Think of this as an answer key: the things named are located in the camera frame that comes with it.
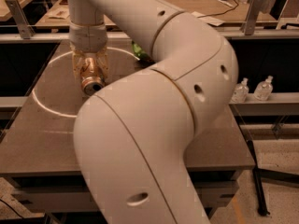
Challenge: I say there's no right metal bracket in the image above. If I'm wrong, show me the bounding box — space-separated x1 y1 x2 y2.
240 0 263 35

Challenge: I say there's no orange soda can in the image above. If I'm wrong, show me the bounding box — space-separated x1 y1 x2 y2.
80 58 105 96

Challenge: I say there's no white packet on desk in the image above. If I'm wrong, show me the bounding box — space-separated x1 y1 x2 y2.
49 7 69 19

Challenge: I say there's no white paper sheet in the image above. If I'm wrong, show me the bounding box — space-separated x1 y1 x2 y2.
192 11 224 27

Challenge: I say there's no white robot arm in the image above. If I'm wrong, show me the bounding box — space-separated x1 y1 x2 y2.
74 0 238 224

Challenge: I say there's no left metal bracket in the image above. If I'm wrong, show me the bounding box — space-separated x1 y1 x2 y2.
6 0 35 39

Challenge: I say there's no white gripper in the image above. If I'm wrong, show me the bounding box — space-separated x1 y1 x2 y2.
69 22 109 83

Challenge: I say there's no clear sanitizer bottle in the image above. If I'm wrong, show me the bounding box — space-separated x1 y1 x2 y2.
253 76 273 101
232 77 249 103

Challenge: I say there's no black floor stand leg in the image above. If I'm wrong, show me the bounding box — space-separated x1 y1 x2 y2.
247 140 270 217

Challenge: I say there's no white drawer front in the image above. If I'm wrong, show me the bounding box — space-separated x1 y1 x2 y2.
12 181 239 213

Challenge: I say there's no green chip bag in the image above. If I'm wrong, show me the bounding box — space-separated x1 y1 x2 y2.
132 42 149 61

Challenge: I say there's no black cable on desk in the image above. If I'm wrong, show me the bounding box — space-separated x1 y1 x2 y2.
186 0 241 19

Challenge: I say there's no metal bracket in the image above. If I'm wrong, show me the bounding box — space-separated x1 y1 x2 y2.
240 0 263 35
6 0 35 39

